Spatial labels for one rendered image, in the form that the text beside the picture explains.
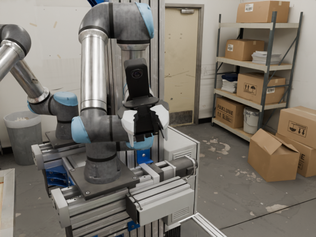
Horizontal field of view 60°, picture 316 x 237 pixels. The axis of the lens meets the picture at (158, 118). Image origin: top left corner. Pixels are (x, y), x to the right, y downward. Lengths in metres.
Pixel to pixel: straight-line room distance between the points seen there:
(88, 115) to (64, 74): 3.56
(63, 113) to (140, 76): 0.97
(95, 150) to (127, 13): 0.49
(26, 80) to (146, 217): 0.85
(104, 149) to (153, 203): 0.29
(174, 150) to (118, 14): 0.75
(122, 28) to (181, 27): 3.93
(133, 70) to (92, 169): 0.61
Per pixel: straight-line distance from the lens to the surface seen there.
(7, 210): 1.13
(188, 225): 2.52
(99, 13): 0.95
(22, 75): 1.44
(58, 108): 1.50
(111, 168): 1.08
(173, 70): 4.86
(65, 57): 4.28
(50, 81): 4.32
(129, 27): 0.94
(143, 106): 0.55
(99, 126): 0.75
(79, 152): 1.57
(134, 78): 0.56
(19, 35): 1.25
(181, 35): 4.86
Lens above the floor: 1.84
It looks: 19 degrees down
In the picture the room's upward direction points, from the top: straight up
